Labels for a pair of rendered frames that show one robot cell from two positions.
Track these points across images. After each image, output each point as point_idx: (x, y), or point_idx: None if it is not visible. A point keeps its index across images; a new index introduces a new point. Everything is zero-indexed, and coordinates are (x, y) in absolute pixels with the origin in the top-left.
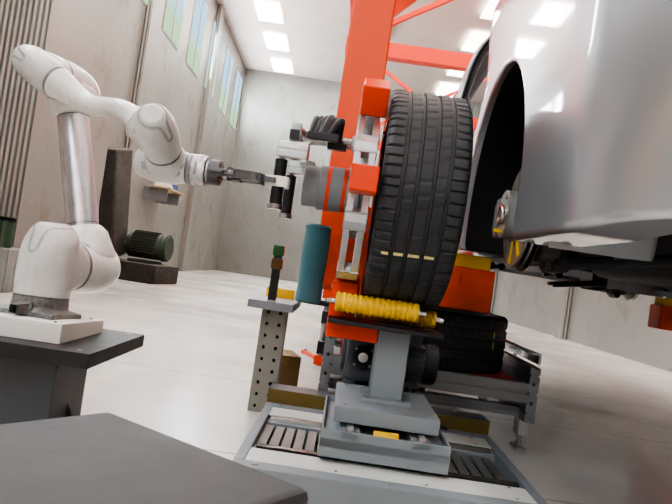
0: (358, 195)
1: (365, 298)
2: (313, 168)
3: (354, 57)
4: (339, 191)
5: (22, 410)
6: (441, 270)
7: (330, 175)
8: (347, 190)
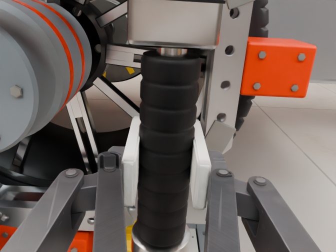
0: (90, 68)
1: None
2: (11, 22)
3: None
4: (80, 75)
5: None
6: None
7: (62, 38)
8: (85, 65)
